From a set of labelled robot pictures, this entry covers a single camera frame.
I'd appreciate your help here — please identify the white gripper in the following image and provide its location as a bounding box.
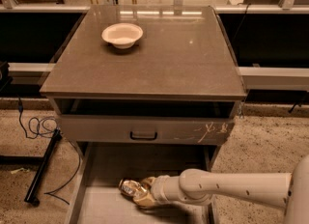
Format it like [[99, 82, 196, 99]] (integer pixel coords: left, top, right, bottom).
[[133, 176, 182, 209]]

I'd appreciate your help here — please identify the crushed orange can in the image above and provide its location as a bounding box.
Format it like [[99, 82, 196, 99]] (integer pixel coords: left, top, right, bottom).
[[119, 179, 141, 197]]

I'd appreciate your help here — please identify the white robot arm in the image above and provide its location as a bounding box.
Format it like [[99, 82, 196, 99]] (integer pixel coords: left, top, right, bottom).
[[133, 156, 309, 224]]

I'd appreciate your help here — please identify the open middle drawer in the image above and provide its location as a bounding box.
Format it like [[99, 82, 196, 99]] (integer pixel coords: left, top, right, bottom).
[[65, 143, 219, 224]]

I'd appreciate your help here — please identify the grey drawer cabinet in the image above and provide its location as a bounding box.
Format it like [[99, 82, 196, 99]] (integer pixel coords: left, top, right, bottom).
[[39, 5, 248, 224]]

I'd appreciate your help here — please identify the black metal bar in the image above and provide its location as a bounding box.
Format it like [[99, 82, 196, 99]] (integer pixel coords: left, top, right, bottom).
[[24, 129, 62, 207]]

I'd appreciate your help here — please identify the white paper bowl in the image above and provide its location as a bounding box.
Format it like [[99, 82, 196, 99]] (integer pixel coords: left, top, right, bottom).
[[101, 23, 143, 49]]

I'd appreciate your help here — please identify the black drawer handle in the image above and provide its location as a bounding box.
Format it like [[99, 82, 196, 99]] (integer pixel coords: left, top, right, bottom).
[[129, 131, 157, 141]]

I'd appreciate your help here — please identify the top drawer with handle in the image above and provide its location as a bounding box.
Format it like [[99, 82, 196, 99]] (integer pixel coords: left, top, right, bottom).
[[58, 115, 235, 145]]

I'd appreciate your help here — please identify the white metal rail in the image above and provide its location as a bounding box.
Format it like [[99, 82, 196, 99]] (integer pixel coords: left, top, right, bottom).
[[9, 63, 309, 91]]

